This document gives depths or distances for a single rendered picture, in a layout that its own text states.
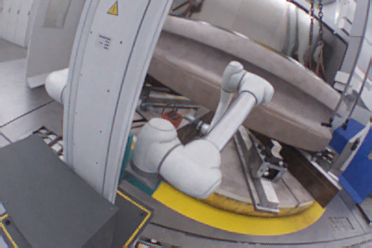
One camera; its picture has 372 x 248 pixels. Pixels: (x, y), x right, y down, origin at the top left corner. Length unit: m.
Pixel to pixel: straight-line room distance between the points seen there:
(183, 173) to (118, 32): 0.52
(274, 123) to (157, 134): 1.62
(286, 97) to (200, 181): 1.77
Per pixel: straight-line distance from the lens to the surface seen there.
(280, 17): 5.67
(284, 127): 2.18
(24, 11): 7.17
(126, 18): 0.57
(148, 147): 0.69
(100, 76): 0.63
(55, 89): 1.05
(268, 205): 1.91
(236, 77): 1.01
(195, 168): 0.63
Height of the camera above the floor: 1.42
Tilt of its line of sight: 19 degrees down
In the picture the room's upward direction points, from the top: 22 degrees clockwise
